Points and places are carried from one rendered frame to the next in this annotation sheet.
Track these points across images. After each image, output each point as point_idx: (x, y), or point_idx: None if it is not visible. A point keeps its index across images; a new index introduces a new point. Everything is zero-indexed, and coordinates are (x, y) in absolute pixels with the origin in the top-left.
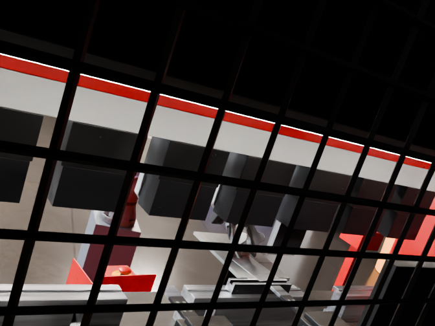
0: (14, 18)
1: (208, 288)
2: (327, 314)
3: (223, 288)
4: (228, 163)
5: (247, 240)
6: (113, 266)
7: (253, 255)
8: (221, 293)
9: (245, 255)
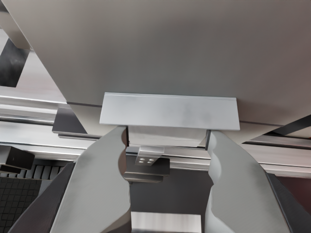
0: None
1: (11, 103)
2: (149, 180)
3: (53, 107)
4: None
5: (218, 165)
6: None
7: (206, 131)
8: (42, 113)
9: (209, 101)
